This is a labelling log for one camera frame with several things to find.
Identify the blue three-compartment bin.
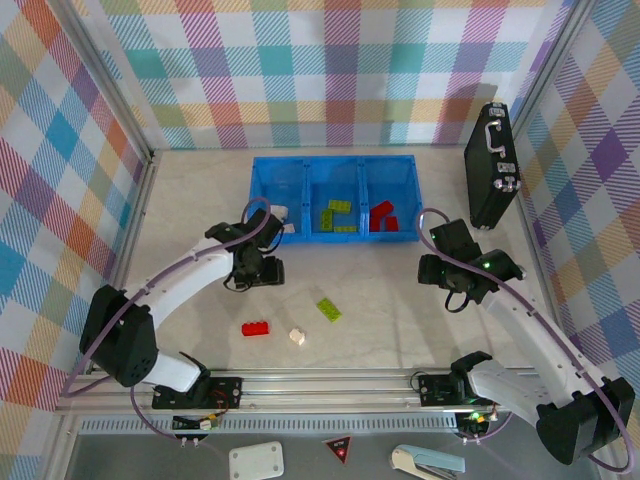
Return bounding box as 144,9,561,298
249,155,425,245

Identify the perforated metal strip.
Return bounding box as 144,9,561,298
79,418,461,432

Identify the light blue white stapler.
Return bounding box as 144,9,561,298
389,443,466,480

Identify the white plate with holes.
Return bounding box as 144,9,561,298
228,440,285,480

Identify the red black triangle sign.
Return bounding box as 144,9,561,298
321,435,353,466

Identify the black right camera cable loop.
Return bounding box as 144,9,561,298
446,288,470,314

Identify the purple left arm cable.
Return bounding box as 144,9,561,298
63,197,274,444

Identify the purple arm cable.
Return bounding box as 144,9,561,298
63,197,274,444
416,207,635,474

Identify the black briefcase with metal handle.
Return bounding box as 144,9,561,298
463,102,523,231

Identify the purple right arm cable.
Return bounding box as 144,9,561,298
416,207,635,474

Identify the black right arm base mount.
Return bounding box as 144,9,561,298
417,372,511,407

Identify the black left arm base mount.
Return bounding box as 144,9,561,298
151,375,245,410

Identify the right cable connector block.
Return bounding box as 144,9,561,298
455,410,490,436

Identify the cable connector block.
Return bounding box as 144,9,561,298
455,410,490,436
172,413,221,432

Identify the aluminium mounting rail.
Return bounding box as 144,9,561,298
54,368,606,415

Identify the left cable connector block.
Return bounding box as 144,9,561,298
172,413,221,432

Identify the aluminium frame post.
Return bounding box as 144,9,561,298
47,0,159,166
509,0,604,146

